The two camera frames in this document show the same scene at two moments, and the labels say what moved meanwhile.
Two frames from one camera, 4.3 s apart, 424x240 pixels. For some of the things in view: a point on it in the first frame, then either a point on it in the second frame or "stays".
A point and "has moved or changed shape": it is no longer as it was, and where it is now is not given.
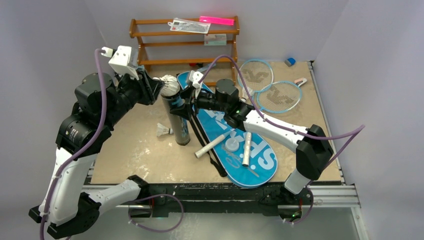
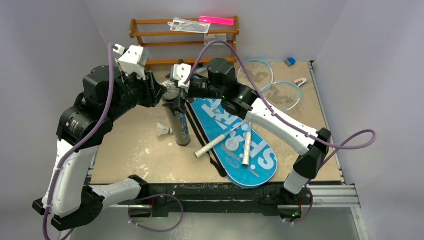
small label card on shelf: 215,39 stays
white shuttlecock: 162,130 stays
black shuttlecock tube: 180,125 stays
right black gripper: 190,99 → 185,94
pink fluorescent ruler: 217,20 stays
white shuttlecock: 171,87 has moved or changed shape
